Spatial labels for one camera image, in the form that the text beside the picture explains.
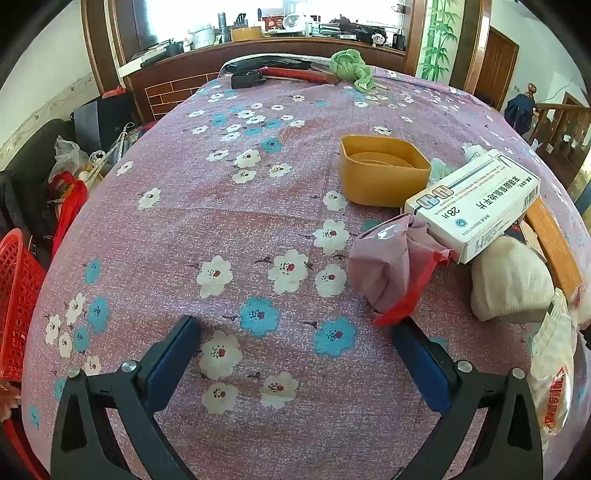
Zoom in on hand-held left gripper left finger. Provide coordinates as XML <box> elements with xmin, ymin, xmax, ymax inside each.
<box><xmin>50</xmin><ymin>315</ymin><xmax>208</xmax><ymax>480</ymax></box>

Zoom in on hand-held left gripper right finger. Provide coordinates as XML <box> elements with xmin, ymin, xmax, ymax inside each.
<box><xmin>392</xmin><ymin>318</ymin><xmax>544</xmax><ymax>480</ymax></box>

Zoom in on pink plastic bag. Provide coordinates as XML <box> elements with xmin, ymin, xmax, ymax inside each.
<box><xmin>347</xmin><ymin>215</ymin><xmax>455</xmax><ymax>328</ymax></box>

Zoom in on red plastic basket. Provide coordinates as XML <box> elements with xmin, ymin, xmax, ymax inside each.
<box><xmin>0</xmin><ymin>228</ymin><xmax>47</xmax><ymax>383</ymax></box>

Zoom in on white medicine box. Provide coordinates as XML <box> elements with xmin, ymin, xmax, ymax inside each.
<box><xmin>404</xmin><ymin>154</ymin><xmax>542</xmax><ymax>265</ymax></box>

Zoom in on orange plastic tub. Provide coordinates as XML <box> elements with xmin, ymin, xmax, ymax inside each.
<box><xmin>339</xmin><ymin>135</ymin><xmax>432</xmax><ymax>207</ymax></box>

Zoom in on white crumpled cloth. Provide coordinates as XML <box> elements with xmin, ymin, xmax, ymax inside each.
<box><xmin>471</xmin><ymin>235</ymin><xmax>555</xmax><ymax>322</ymax></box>

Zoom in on white printed plastic bag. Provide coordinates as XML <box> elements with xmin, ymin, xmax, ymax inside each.
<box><xmin>526</xmin><ymin>287</ymin><xmax>578</xmax><ymax>437</ymax></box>

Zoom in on orange flat box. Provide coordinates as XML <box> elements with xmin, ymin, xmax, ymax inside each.
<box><xmin>525</xmin><ymin>198</ymin><xmax>583</xmax><ymax>296</ymax></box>

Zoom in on purple floral tablecloth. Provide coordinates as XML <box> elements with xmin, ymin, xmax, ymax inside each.
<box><xmin>21</xmin><ymin>65</ymin><xmax>591</xmax><ymax>480</ymax></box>

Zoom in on red plastic bag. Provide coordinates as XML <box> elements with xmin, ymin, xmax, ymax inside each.
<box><xmin>48</xmin><ymin>172</ymin><xmax>88</xmax><ymax>259</ymax></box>

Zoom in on teal tissue pack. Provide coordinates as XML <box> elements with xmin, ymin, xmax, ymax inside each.
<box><xmin>427</xmin><ymin>158</ymin><xmax>455</xmax><ymax>183</ymax></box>

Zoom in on white spray bottle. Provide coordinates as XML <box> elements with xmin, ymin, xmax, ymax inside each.
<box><xmin>463</xmin><ymin>143</ymin><xmax>502</xmax><ymax>163</ymax></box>

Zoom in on clear plastic bag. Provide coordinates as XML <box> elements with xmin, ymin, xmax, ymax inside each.
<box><xmin>48</xmin><ymin>135</ymin><xmax>90</xmax><ymax>183</ymax></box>

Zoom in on black paper bag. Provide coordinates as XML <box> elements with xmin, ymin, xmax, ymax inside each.
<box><xmin>71</xmin><ymin>95</ymin><xmax>134</xmax><ymax>148</ymax></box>

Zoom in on black sofa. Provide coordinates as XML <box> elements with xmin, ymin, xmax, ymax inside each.
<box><xmin>0</xmin><ymin>117</ymin><xmax>77</xmax><ymax>241</ymax></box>

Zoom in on dark jacket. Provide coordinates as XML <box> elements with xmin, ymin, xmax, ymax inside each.
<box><xmin>504</xmin><ymin>92</ymin><xmax>539</xmax><ymax>134</ymax></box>

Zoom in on wooden brick-pattern counter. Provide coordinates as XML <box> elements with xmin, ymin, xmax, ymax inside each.
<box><xmin>117</xmin><ymin>37</ymin><xmax>407</xmax><ymax>123</ymax></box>

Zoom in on wooden stair railing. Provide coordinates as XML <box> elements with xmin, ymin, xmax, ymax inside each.
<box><xmin>526</xmin><ymin>83</ymin><xmax>591</xmax><ymax>185</ymax></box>

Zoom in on black pouch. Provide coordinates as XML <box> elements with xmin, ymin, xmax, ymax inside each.
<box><xmin>231</xmin><ymin>70</ymin><xmax>267</xmax><ymax>89</ymax></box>

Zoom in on wooden door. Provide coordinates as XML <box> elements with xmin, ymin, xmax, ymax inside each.
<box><xmin>475</xmin><ymin>25</ymin><xmax>520</xmax><ymax>112</ymax></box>

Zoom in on green cloth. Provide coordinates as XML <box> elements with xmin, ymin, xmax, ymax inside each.
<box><xmin>329</xmin><ymin>48</ymin><xmax>377</xmax><ymax>90</ymax></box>

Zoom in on black flat case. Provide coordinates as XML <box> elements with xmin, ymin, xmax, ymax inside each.
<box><xmin>223</xmin><ymin>55</ymin><xmax>319</xmax><ymax>75</ymax></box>

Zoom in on bamboo wall painting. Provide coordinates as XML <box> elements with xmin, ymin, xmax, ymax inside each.
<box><xmin>416</xmin><ymin>0</ymin><xmax>462</xmax><ymax>84</ymax></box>

